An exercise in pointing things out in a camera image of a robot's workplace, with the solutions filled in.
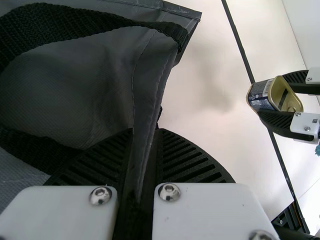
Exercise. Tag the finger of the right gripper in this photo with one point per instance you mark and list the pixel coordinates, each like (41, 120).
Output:
(305, 85)
(300, 125)

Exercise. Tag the black strip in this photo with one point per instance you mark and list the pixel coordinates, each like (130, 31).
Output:
(240, 42)

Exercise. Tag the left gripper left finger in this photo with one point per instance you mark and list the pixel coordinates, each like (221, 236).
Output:
(62, 212)

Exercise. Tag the rectangular tin with gold lid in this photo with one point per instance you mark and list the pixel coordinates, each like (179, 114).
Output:
(276, 92)

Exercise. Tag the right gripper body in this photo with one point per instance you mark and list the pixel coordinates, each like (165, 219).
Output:
(317, 151)

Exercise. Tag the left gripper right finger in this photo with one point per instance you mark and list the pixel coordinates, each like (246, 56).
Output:
(200, 212)

